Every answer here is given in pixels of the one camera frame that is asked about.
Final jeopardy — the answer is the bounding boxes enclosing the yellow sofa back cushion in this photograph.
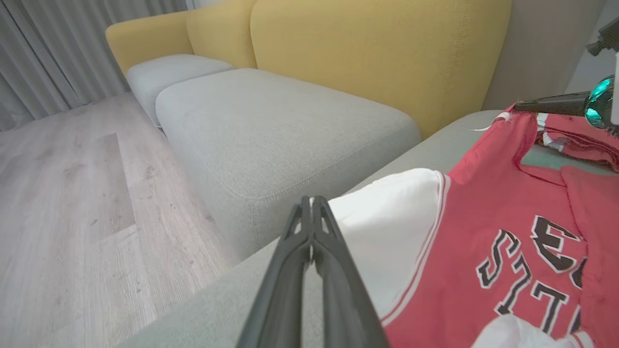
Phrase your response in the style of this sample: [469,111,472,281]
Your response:
[251,0,512,140]
[186,0,258,69]
[105,11,194,75]

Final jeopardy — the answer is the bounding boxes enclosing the large grey sofa chaise cushion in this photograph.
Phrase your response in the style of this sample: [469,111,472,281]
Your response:
[116,110,619,348]

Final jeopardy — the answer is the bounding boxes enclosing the red shorts with white trim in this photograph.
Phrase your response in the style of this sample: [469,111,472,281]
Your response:
[534,115,619,173]

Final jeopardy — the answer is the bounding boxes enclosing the right gripper with band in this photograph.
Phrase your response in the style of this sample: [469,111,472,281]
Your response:
[513,48,619,138]

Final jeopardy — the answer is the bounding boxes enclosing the grey sofa seat cushion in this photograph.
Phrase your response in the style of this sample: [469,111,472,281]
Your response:
[156,68,421,264]
[126,54,236,129]

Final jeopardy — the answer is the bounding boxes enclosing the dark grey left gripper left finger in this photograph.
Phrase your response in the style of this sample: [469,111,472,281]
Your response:
[236,196,314,348]

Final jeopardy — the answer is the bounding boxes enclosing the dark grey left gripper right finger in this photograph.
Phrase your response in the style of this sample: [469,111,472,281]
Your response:
[311,196,390,348]

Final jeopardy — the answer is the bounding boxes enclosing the red white basketball jersey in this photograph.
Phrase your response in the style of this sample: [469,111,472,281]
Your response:
[328,104,619,348]

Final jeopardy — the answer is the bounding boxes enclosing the grey pleated curtain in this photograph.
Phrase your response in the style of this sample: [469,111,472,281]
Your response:
[0,0,189,132]

